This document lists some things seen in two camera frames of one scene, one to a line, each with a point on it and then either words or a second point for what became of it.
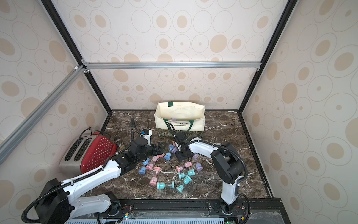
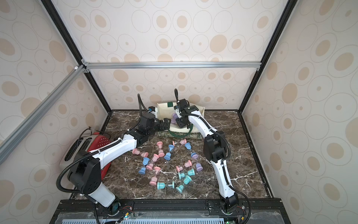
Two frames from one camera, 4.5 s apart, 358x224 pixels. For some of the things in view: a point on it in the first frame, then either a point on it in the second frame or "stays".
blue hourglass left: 145,162 stays
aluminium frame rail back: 86,66 stays
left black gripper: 161,149 to 167,125
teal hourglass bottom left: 161,185 stays
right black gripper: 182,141 to 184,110
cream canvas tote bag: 184,116 stays
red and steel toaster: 85,153 stays
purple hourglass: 199,167 stays
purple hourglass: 174,150 to 173,120
